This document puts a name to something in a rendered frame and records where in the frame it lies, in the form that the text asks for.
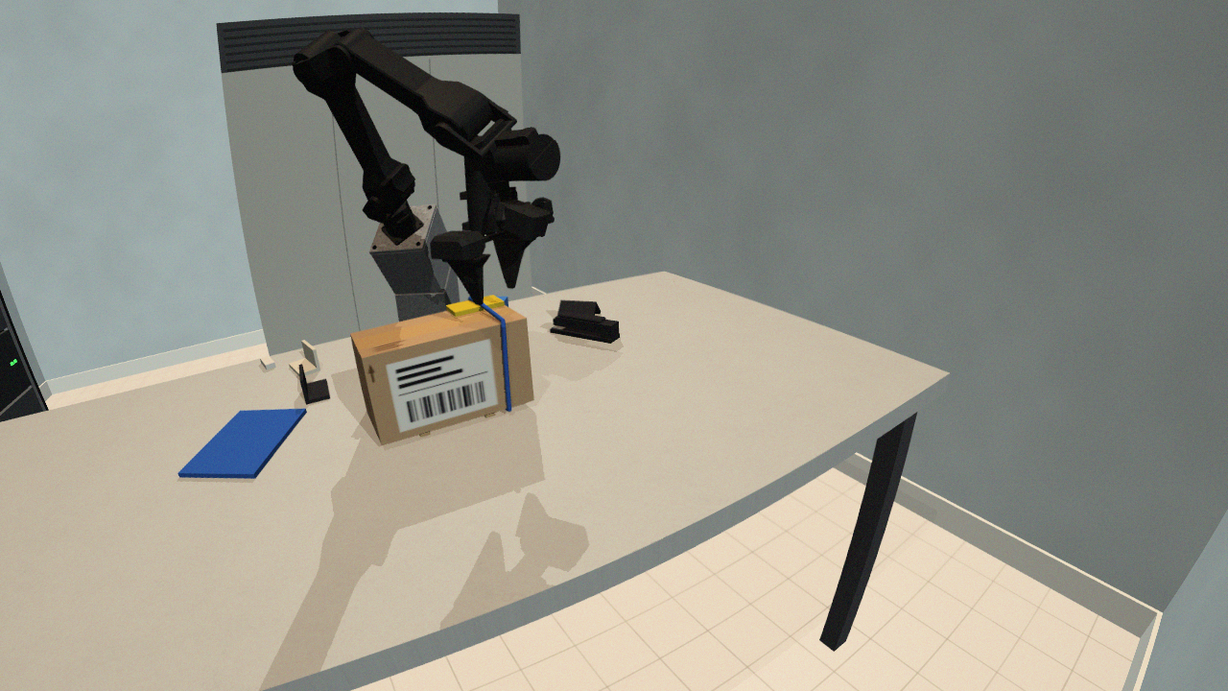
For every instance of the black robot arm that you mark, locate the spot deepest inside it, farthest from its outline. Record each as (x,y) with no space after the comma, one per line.
(451,112)

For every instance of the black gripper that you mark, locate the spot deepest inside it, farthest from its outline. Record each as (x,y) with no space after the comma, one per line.
(458,246)

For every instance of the blue strap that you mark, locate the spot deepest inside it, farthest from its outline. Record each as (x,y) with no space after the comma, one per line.
(498,317)

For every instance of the yellow flat block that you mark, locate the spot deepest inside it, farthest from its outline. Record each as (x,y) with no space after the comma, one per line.
(468,307)

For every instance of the brown cardboard box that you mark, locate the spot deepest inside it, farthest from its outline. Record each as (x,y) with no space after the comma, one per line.
(430,372)

